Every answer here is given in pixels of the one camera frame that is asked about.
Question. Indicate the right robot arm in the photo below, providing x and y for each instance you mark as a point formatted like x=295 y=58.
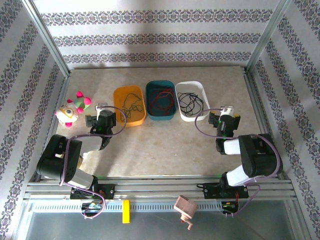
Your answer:
x=260 y=155

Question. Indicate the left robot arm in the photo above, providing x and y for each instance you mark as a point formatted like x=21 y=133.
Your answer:
x=55 y=160

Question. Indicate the yellow plastic bin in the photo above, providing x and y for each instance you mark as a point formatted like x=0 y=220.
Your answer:
x=120 y=112

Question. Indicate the white plastic bin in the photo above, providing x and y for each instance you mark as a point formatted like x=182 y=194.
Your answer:
x=206 y=100

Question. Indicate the white green pink plush toy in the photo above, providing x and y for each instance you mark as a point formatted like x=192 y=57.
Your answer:
x=68 y=112

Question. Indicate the teal plastic bin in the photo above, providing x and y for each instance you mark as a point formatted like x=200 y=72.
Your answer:
x=160 y=110

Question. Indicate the yellow plastic block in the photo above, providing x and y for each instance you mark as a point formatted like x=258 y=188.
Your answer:
x=126 y=212

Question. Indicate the grey metal shelf panel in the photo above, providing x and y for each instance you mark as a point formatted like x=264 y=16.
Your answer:
x=155 y=227

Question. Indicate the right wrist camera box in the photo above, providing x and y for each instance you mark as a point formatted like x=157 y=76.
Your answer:
x=227 y=110

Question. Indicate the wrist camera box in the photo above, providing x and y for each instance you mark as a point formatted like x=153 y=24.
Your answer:
x=227 y=110
x=101 y=107

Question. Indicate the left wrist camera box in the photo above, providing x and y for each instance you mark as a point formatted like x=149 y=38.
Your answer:
x=101 y=107

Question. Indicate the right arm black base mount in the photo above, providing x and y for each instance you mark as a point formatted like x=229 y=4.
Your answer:
x=211 y=191

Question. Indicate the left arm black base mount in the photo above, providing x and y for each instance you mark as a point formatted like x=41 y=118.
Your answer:
x=108 y=191

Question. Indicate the aluminium extrusion base frame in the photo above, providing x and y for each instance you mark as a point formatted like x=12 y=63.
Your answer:
x=160 y=190

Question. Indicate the aluminium frame post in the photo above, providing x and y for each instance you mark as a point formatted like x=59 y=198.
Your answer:
x=47 y=37
x=267 y=37

